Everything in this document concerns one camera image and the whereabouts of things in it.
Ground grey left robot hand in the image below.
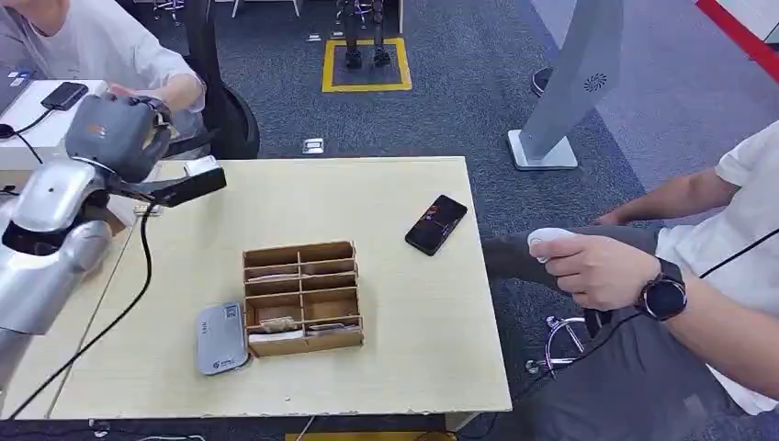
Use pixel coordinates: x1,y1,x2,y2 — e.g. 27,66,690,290
63,92,175,184

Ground person across desk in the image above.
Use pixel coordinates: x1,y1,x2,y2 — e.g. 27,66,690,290
0,0,209,117

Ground grey laptop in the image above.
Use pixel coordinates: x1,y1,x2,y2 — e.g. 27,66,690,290
0,65,35,118

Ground black office chair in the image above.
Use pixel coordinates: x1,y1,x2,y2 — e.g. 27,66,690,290
181,0,262,162

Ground grey flat device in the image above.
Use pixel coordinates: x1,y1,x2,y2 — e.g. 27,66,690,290
195,300,252,378

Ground white card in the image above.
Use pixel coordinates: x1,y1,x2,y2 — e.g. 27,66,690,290
247,329,306,344

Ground wooden card box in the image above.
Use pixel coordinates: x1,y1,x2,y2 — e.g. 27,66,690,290
241,240,366,359

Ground white and black humanoid robot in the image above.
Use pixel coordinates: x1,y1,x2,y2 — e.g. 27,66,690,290
335,0,394,70

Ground black smartphone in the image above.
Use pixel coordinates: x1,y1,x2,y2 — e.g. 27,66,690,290
403,194,469,257

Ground pale wooden desk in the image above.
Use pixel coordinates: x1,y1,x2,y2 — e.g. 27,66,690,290
0,156,514,435

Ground black shoe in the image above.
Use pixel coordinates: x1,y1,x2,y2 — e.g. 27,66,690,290
530,66,556,99

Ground white handheld remote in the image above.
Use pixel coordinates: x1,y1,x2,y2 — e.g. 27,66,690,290
525,226,577,265

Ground grey and white stand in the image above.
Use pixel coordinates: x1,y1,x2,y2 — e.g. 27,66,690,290
506,0,626,172

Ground chrome chair base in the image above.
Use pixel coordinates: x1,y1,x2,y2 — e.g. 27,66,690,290
524,314,589,376

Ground person's left hand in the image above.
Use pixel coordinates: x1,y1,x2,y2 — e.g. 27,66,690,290
527,233,662,312

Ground black wristwatch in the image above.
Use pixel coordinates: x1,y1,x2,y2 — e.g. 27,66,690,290
635,256,690,322

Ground person beside desk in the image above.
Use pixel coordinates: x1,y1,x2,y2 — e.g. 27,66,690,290
479,119,779,441

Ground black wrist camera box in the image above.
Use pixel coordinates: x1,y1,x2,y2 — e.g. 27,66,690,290
141,154,228,209

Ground black charging cable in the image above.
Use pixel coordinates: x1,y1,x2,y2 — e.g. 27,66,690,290
0,107,57,166

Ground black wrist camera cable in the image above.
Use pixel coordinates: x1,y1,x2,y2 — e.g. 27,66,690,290
5,203,157,423

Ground thin black cord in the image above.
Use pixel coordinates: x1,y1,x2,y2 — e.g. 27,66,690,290
522,226,779,390

